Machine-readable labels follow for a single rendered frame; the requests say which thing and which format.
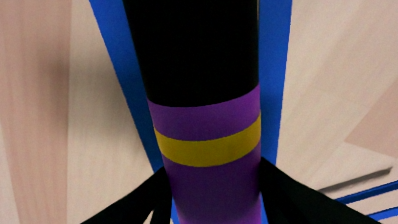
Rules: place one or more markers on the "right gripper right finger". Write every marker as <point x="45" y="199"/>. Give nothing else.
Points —
<point x="301" y="204"/>

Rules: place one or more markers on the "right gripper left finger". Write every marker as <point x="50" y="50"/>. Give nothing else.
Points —
<point x="154" y="194"/>

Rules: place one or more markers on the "black and purple cylinder with yellow stripe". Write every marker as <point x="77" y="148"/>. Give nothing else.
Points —
<point x="199" y="63"/>

